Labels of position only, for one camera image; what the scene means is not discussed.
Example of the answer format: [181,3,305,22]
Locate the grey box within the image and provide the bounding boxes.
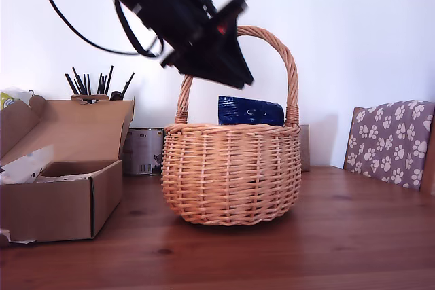
[298,124,311,173]

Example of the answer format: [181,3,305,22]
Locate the cardboard stick holder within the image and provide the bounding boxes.
[70,94,111,104]

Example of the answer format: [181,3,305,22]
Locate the white Galaxy egg bag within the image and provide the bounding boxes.
[0,145,55,185]

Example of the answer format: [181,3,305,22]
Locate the paw print chair cover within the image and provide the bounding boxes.
[345,100,435,192]

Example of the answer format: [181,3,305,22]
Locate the tin can with paper label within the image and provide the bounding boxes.
[122,127,165,176]

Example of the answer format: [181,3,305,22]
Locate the woven wicker basket with handle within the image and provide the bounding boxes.
[160,25,302,227]

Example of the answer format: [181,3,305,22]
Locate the white paper scrap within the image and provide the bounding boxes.
[0,228,37,246]

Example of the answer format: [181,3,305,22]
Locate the blue Terry's egg bag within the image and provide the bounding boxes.
[217,95,285,127]

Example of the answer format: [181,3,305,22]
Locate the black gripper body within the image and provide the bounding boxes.
[135,0,249,69]

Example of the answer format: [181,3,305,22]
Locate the yellow-green white package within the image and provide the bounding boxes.
[0,86,35,111]

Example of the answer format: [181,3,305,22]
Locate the brown cardboard box with lid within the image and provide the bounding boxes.
[0,94,136,244]

